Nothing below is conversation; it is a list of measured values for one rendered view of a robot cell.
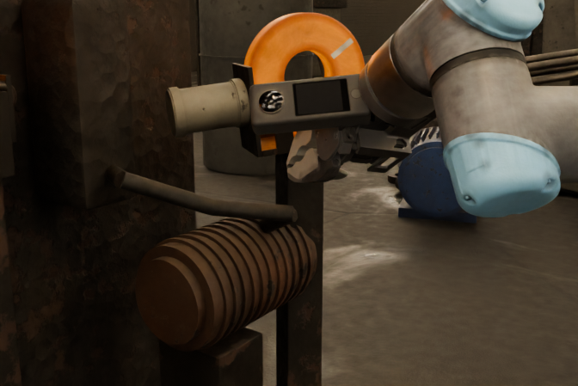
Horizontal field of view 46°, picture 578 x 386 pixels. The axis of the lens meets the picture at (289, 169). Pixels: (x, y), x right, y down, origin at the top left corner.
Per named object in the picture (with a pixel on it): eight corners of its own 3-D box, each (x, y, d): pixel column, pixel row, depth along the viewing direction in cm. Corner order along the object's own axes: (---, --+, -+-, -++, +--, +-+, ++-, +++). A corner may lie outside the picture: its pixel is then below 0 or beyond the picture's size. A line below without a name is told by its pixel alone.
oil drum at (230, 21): (178, 166, 355) (171, -9, 335) (249, 149, 402) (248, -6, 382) (267, 182, 321) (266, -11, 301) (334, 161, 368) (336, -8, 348)
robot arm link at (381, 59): (396, 92, 56) (382, 12, 60) (368, 118, 60) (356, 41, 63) (467, 104, 59) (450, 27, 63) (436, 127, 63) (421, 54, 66)
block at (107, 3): (30, 199, 82) (11, -5, 76) (84, 186, 88) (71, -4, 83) (86, 214, 75) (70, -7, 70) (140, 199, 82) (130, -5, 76)
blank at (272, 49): (290, 159, 88) (298, 164, 85) (216, 65, 82) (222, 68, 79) (378, 82, 89) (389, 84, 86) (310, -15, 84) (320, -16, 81)
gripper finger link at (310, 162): (328, 201, 80) (367, 170, 73) (282, 198, 78) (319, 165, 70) (325, 177, 82) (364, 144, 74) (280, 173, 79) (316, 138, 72)
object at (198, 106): (169, 133, 83) (162, 85, 82) (240, 122, 86) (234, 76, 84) (178, 142, 78) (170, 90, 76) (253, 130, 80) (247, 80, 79)
